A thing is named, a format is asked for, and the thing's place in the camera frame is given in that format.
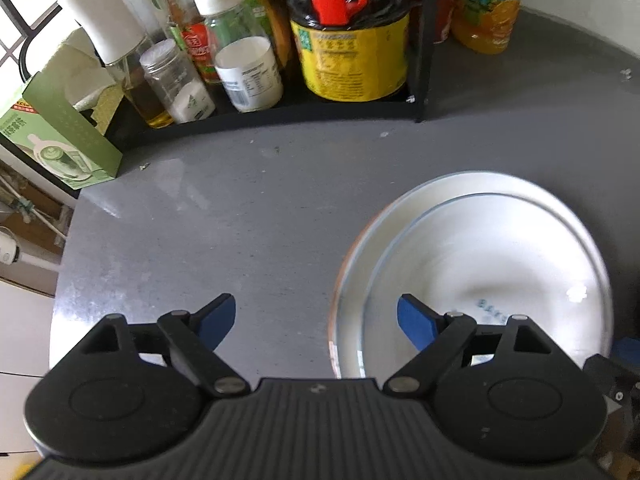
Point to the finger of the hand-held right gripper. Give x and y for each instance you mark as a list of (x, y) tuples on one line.
[(620, 372)]

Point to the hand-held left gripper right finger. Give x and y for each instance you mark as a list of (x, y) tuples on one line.
[(415, 320)]

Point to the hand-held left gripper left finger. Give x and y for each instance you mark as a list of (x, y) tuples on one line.
[(217, 317)]

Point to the white plate blue rim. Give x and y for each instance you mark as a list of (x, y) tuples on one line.
[(475, 260)]

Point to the large white plate orange rim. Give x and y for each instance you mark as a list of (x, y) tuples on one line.
[(400, 220)]

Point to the small clear spice jar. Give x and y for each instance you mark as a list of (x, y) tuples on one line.
[(187, 100)]

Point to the white plastic device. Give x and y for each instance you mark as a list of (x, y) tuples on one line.
[(7, 247)]

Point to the white-capped jar white powder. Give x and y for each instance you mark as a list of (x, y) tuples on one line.
[(247, 75)]

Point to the green cardboard box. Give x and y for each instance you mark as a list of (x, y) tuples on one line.
[(65, 125)]

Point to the black metal rack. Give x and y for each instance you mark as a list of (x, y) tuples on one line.
[(425, 60)]

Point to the sauce bottle red label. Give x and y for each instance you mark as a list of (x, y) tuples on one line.
[(197, 45)]

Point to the white paper towel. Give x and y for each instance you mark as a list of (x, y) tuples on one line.
[(75, 75)]

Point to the amber sauce bottle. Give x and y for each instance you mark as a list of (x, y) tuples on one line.
[(262, 15)]

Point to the orange drink bottle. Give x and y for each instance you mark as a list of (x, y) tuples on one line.
[(485, 20)]

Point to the dark bottle red label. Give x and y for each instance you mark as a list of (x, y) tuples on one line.
[(445, 10)]

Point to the black window grille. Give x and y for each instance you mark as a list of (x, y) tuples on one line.
[(23, 65)]

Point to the oil bottle white cap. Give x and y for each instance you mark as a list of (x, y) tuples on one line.
[(100, 15)]

